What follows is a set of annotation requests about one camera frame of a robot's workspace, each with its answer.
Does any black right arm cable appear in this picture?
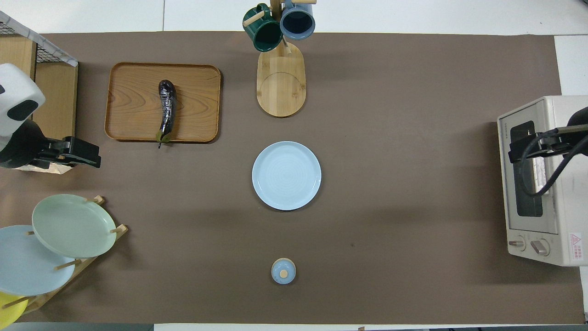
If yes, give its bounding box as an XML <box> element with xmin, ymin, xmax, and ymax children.
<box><xmin>519</xmin><ymin>124</ymin><xmax>588</xmax><ymax>197</ymax></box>

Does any wooden stepped shelf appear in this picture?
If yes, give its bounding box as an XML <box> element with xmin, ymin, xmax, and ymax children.
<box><xmin>0</xmin><ymin>34</ymin><xmax>79</xmax><ymax>168</ymax></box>

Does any wooden plate rack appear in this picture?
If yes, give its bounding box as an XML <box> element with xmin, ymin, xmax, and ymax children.
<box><xmin>21</xmin><ymin>195</ymin><xmax>129</xmax><ymax>314</ymax></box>

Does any black wire basket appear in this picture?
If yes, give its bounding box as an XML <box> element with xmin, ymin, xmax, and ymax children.
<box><xmin>0</xmin><ymin>21</ymin><xmax>62</xmax><ymax>64</ymax></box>

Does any racked light blue plate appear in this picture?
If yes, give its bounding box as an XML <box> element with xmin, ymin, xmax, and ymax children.
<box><xmin>0</xmin><ymin>225</ymin><xmax>76</xmax><ymax>297</ymax></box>

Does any dark green mug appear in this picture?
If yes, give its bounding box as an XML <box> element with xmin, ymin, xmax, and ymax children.
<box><xmin>243</xmin><ymin>4</ymin><xmax>284</xmax><ymax>52</ymax></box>

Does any white toaster oven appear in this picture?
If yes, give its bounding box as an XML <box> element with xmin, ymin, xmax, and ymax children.
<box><xmin>497</xmin><ymin>95</ymin><xmax>588</xmax><ymax>267</ymax></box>

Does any glass oven door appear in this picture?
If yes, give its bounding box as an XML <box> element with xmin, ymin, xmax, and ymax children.
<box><xmin>498</xmin><ymin>107</ymin><xmax>560</xmax><ymax>236</ymax></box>

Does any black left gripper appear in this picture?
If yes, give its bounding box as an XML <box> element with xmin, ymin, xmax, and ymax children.
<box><xmin>0</xmin><ymin>120</ymin><xmax>102</xmax><ymax>169</ymax></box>

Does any wooden mug tree stand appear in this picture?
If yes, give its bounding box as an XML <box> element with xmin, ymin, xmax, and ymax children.
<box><xmin>243</xmin><ymin>0</ymin><xmax>317</xmax><ymax>118</ymax></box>

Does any blue mug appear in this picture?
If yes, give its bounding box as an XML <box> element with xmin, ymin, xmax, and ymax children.
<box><xmin>279</xmin><ymin>0</ymin><xmax>317</xmax><ymax>40</ymax></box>

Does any pale green plate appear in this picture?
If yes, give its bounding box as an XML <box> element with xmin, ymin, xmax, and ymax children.
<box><xmin>32</xmin><ymin>194</ymin><xmax>117</xmax><ymax>259</ymax></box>

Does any dark purple eggplant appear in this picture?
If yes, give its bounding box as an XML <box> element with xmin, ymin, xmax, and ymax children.
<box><xmin>158</xmin><ymin>80</ymin><xmax>178</xmax><ymax>149</ymax></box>

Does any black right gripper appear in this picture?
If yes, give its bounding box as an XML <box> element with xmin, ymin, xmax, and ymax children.
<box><xmin>508</xmin><ymin>107</ymin><xmax>588</xmax><ymax>164</ymax></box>

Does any wooden serving tray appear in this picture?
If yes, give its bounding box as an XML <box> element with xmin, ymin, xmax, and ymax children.
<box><xmin>104</xmin><ymin>62</ymin><xmax>222</xmax><ymax>144</ymax></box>

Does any yellow plate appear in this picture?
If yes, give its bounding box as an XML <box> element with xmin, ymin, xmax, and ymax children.
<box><xmin>0</xmin><ymin>291</ymin><xmax>29</xmax><ymax>330</ymax></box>

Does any brown table mat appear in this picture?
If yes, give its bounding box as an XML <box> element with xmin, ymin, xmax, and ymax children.
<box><xmin>0</xmin><ymin>31</ymin><xmax>586</xmax><ymax>325</ymax></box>

